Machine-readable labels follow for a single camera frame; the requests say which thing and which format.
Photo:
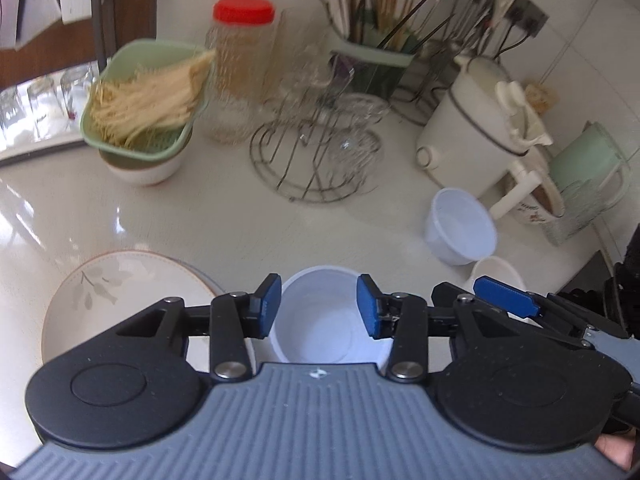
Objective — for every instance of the green pitcher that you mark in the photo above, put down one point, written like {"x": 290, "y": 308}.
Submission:
{"x": 585, "y": 165}

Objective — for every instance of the dried noodles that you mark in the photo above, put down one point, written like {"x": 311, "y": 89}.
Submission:
{"x": 150, "y": 100}

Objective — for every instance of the clear drinking glass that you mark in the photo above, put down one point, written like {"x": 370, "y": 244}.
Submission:
{"x": 45, "y": 107}
{"x": 76, "y": 90}
{"x": 11, "y": 110}

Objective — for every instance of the bluish white small bowl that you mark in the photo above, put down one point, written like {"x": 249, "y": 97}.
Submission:
{"x": 320, "y": 322}
{"x": 460, "y": 230}

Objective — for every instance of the white bowl with brown band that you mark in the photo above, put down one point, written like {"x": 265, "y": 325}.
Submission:
{"x": 145, "y": 170}

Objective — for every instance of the silver patterned placemat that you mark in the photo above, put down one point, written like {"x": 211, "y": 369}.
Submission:
{"x": 25, "y": 0}

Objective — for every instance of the clear glass cup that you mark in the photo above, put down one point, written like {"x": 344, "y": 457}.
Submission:
{"x": 352, "y": 157}

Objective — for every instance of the bundle of chopsticks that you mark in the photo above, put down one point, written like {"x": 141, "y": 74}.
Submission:
{"x": 380, "y": 5}

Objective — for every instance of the green chopstick holder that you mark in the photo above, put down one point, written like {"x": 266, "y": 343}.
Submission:
{"x": 370, "y": 65}

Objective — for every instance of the yellow packet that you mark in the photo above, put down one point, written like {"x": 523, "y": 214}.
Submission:
{"x": 541, "y": 96}

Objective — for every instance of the dark wall hook rail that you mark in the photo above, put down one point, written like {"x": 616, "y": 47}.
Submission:
{"x": 530, "y": 12}

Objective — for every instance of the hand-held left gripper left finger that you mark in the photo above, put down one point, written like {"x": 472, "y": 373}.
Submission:
{"x": 270, "y": 306}

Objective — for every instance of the patterned white mug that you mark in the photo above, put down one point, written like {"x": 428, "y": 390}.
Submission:
{"x": 542, "y": 205}

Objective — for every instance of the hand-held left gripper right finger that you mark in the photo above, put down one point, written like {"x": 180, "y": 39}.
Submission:
{"x": 367, "y": 310}

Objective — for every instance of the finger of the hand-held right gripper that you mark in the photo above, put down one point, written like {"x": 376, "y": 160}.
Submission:
{"x": 505, "y": 296}

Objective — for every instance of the white tray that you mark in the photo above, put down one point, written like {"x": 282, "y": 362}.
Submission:
{"x": 30, "y": 147}

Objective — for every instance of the brown-rimmed leaf pattern plate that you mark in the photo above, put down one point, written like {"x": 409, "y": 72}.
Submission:
{"x": 130, "y": 295}

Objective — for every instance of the white electric pot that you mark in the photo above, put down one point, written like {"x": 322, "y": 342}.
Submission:
{"x": 465, "y": 140}

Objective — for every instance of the red-lidded glass jar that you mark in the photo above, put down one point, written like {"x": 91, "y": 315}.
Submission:
{"x": 245, "y": 45}

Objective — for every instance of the cream small bowl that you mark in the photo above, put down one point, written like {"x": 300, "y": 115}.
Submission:
{"x": 495, "y": 270}

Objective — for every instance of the person's right hand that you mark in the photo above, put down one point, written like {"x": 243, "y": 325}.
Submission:
{"x": 615, "y": 452}

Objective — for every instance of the green colander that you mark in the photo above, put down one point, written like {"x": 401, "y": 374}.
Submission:
{"x": 150, "y": 52}

